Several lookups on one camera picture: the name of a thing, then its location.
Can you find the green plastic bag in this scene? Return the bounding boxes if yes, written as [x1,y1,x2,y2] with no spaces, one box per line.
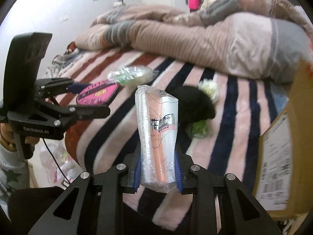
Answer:
[186,120,210,138]

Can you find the person's left hand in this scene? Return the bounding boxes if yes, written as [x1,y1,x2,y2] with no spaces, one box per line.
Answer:
[0,123,40,151]

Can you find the person's left forearm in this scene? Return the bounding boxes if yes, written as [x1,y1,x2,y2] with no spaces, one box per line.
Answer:
[0,142,32,202]

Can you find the dark cloth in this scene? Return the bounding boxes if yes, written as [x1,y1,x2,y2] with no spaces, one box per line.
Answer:
[7,185,65,235]

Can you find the white crinkled plastic bag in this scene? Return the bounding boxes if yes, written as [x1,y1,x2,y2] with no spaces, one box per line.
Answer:
[198,79,220,101]

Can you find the pink grey quilt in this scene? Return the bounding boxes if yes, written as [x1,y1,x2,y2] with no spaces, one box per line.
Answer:
[75,0,313,84]

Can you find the clear bag with green contents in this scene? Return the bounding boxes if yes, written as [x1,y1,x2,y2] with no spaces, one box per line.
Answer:
[107,66,158,87]

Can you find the cardboard box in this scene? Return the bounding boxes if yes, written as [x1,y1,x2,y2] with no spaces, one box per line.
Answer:
[252,58,313,222]

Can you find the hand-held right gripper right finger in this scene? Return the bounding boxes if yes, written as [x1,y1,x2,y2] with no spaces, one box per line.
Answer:
[175,149,282,235]

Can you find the striped blanket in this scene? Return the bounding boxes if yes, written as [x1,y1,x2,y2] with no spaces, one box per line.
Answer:
[46,46,291,226]

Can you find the pink round packet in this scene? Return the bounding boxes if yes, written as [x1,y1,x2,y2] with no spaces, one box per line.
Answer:
[76,80,120,106]

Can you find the black cable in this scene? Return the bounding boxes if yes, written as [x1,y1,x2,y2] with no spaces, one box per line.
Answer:
[42,137,72,185]

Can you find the plastic bags on floor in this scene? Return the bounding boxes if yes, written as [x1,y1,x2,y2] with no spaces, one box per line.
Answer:
[39,141,82,184]

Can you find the plush toy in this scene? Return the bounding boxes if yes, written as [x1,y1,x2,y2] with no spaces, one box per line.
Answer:
[200,0,227,11]

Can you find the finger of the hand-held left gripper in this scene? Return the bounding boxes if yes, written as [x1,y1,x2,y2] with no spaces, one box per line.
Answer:
[39,98,111,126]
[36,78,85,96]

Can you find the black hat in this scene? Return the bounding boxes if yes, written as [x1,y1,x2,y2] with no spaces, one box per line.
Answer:
[169,85,216,129]

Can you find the patterned cloth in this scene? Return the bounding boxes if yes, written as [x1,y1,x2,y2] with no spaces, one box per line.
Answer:
[45,41,82,79]

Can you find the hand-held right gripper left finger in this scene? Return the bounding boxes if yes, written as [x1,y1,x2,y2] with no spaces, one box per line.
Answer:
[27,147,142,235]

